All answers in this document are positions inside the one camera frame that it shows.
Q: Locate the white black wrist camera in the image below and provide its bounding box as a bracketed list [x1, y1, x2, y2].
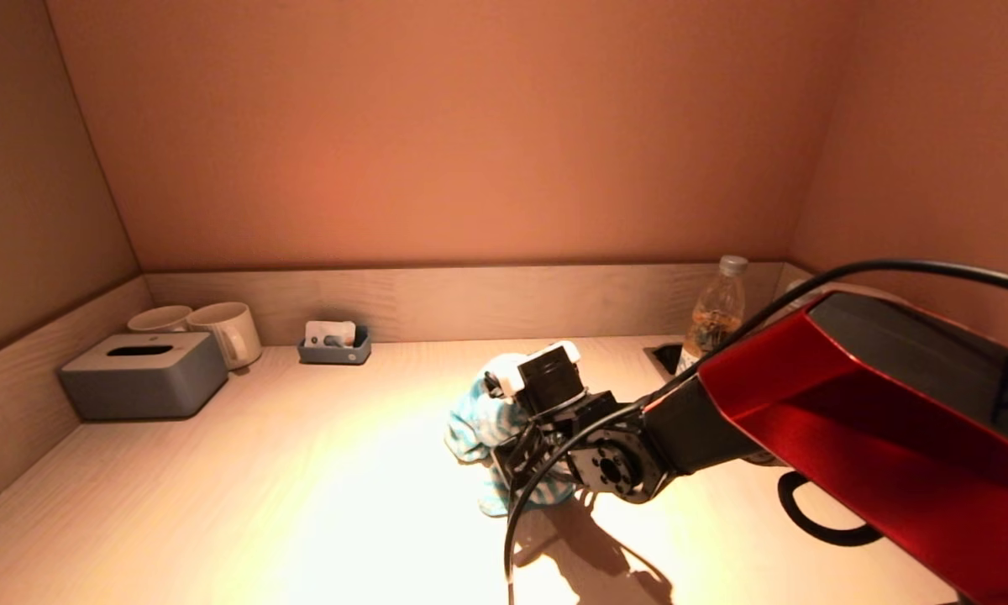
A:
[500, 340, 585, 418]

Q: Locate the black cable loop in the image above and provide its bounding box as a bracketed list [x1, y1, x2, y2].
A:
[776, 471, 885, 548]

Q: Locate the small grey tray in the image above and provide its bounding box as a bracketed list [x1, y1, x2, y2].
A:
[298, 326, 372, 367]

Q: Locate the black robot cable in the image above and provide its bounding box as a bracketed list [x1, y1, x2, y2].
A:
[502, 259, 1008, 605]

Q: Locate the white sachet packet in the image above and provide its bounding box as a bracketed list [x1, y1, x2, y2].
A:
[305, 321, 357, 349]

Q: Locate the white ceramic mug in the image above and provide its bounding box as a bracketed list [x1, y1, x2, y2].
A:
[187, 302, 263, 372]
[129, 306, 195, 335]

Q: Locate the white electric kettle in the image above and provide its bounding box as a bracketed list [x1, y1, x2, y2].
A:
[780, 280, 910, 308]

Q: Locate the blue white striped cloth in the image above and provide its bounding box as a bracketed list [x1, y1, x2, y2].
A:
[445, 353, 580, 518]

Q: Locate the grey tissue box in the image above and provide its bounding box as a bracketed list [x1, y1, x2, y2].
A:
[59, 333, 229, 422]

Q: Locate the plastic bottle amber drink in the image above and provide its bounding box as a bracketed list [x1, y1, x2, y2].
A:
[680, 255, 748, 376]

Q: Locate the recessed dark socket panel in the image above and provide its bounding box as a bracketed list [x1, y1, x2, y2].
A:
[643, 340, 686, 376]

